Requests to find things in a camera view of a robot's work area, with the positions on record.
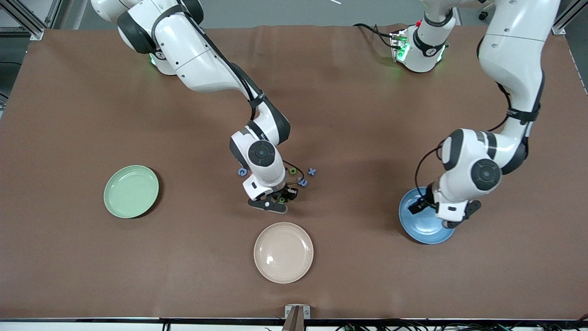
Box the blue plate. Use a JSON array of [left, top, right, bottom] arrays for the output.
[[398, 186, 456, 245]]

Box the beige plate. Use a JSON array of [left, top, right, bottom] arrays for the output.
[[254, 222, 314, 284]]

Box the brown table mat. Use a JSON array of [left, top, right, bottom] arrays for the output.
[[0, 24, 588, 321]]

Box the green plate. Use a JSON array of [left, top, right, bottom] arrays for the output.
[[103, 165, 160, 219]]

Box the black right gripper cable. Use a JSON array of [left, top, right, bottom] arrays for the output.
[[281, 159, 306, 188]]

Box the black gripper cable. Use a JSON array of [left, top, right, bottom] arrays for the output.
[[414, 146, 444, 203], [281, 159, 306, 188]]

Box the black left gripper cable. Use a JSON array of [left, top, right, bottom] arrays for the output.
[[414, 146, 444, 203]]

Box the silver metal mounting bracket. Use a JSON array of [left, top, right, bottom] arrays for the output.
[[284, 304, 311, 320]]

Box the brown camera post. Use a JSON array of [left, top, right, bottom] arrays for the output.
[[281, 306, 305, 331]]

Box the aluminium frame profile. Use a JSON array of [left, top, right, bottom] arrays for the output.
[[0, 0, 62, 41], [550, 0, 588, 36]]

